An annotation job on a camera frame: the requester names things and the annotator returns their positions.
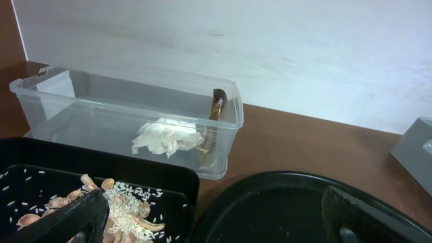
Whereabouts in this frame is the grey dishwasher rack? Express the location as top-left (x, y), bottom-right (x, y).
top-left (391, 117), bottom-right (431, 194)

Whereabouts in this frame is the round black serving tray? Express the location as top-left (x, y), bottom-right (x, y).
top-left (192, 171), bottom-right (431, 243)

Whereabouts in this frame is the black rectangular waste tray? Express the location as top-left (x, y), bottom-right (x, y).
top-left (1, 138), bottom-right (200, 242)

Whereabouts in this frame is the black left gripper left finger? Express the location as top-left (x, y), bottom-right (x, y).
top-left (1, 188), bottom-right (109, 243)

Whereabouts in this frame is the brown coffee sachet wrapper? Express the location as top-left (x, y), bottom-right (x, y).
top-left (195, 89), bottom-right (227, 167)

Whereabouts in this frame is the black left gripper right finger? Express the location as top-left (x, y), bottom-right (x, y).
top-left (321, 186), bottom-right (431, 243)

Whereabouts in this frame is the clear plastic waste bin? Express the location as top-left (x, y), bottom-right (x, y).
top-left (9, 66), bottom-right (244, 180)

